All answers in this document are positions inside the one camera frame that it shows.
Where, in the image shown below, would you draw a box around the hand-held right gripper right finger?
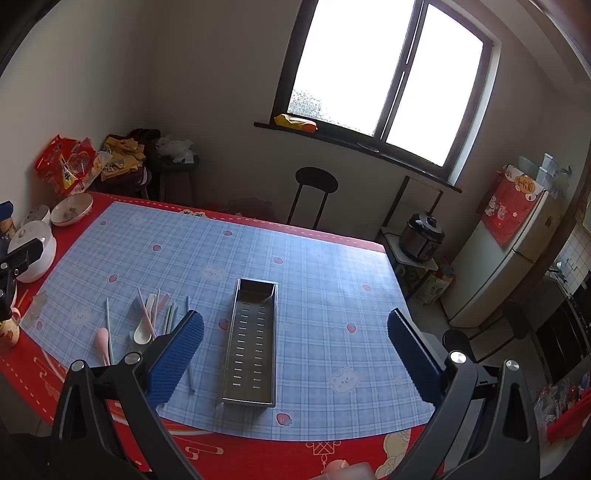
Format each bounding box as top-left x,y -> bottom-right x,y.
387,309 -> 541,480

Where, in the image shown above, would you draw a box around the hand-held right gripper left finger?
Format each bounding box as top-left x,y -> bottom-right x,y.
48,310 -> 206,480

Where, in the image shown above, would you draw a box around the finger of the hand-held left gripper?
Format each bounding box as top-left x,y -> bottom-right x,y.
0,237 -> 44,282
0,277 -> 19,321

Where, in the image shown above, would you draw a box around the beige spoon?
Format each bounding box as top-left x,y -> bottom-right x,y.
133,318 -> 154,346

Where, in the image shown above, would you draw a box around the beige chopstick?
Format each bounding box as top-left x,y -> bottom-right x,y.
137,288 -> 155,337

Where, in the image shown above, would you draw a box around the stainless steel utensil tray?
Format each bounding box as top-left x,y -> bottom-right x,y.
216,277 -> 280,409

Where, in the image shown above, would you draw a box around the pink spoon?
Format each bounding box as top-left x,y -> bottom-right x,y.
95,327 -> 114,366

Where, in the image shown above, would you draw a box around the white pot with lid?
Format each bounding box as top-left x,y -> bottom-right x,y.
7,220 -> 57,283

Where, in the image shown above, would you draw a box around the cream printed mug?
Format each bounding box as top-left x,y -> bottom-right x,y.
0,307 -> 21,349

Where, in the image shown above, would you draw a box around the white printed bowl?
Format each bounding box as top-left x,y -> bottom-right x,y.
50,193 -> 94,227

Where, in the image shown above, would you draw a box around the green printed box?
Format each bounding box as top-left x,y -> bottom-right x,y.
402,265 -> 455,305

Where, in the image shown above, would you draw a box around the small white side table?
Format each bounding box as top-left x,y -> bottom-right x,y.
381,228 -> 439,278

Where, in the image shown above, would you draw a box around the red snack bag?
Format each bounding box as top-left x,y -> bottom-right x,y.
36,135 -> 99,197

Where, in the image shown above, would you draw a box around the blue plaid bear-print mat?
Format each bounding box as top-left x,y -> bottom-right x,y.
18,200 -> 437,441

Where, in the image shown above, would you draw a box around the white fridge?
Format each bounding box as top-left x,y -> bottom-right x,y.
438,185 -> 575,328

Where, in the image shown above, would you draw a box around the black rice cooker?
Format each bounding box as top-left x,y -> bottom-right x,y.
399,211 -> 446,263

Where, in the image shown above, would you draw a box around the clear snack bag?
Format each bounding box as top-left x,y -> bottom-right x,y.
88,138 -> 114,185

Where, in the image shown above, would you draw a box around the yellow packages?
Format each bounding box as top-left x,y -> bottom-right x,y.
100,135 -> 146,182

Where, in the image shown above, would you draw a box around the dark kitchen cabinet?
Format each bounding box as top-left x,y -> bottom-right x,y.
531,268 -> 591,384

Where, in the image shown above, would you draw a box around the dark red clothing pile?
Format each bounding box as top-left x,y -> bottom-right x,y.
99,128 -> 161,199

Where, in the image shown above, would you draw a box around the red bin of packets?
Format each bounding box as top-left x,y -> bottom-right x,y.
533,371 -> 591,446

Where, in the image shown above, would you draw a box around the red printed cloth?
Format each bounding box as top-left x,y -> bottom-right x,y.
480,164 -> 536,247

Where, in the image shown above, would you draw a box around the white plastic bag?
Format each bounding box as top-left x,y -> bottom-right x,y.
156,136 -> 195,163

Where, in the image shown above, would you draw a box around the black round stool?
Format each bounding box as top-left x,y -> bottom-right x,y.
287,167 -> 339,229

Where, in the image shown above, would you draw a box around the clear plastic containers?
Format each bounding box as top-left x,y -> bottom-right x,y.
517,152 -> 573,197

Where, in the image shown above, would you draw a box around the yellow packet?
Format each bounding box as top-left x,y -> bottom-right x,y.
274,114 -> 319,134

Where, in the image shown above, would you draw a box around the dark-framed window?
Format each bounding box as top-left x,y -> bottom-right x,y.
254,0 -> 502,193

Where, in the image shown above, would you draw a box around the dark folding frame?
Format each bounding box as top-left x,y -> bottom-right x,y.
385,175 -> 444,241

